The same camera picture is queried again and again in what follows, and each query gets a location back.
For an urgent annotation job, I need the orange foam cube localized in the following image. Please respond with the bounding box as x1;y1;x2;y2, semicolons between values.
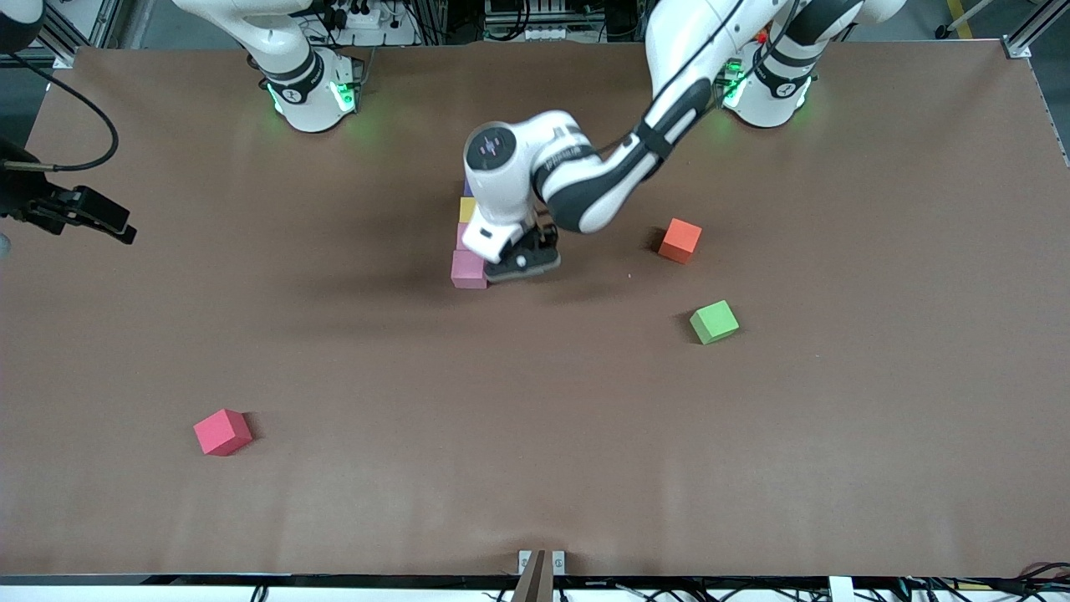
657;217;704;265

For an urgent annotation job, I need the green foam cube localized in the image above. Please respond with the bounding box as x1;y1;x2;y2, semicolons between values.
689;299;741;345

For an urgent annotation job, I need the brown table cover mat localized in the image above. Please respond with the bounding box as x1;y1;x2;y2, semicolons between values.
0;40;1070;578

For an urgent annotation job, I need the grey equipment rack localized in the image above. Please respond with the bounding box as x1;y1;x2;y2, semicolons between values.
483;0;604;43

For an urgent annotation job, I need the red foam cube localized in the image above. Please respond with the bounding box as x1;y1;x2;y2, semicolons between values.
193;408;254;457

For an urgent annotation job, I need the white power strip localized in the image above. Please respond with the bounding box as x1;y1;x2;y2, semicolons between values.
330;0;412;48

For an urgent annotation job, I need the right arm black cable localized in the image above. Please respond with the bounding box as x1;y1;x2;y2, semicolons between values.
0;52;120;173

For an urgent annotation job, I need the aluminium frame post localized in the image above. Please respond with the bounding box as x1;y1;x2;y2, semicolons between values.
1001;0;1070;61
33;0;126;69

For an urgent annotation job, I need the table edge camera bracket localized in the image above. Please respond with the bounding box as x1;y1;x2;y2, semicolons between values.
517;548;568;602

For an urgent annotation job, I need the tangled cables bundle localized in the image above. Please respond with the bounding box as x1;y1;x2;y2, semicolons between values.
861;562;1070;602

